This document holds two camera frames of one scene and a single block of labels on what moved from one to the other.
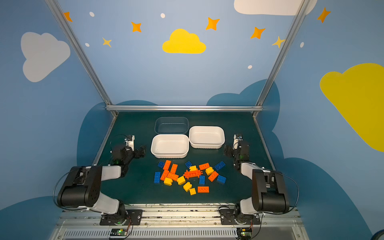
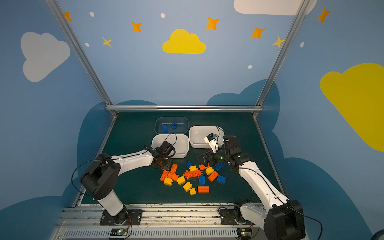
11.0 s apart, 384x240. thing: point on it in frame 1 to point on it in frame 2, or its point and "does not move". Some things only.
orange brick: x=173 y=176 does not move
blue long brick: x=157 y=176 to x=165 y=128
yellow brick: x=187 y=186 does not move
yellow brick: x=168 y=181 does not move
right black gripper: x=233 y=150 to x=214 y=154
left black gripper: x=135 y=151 to x=163 y=161
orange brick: x=164 y=175 does not move
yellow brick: x=181 y=180 does not move
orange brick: x=174 y=168 does not move
